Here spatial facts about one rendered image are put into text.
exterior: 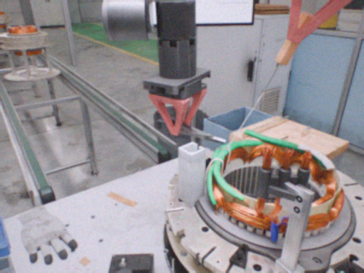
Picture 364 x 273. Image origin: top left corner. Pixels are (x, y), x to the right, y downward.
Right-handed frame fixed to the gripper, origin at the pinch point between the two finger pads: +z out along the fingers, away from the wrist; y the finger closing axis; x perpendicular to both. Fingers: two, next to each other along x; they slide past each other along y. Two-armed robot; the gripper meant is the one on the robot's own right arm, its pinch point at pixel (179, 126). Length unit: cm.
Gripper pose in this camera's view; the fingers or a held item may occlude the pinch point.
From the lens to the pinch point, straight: 49.5
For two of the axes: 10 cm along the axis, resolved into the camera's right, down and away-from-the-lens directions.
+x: 8.3, 2.4, -5.1
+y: -5.6, 3.9, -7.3
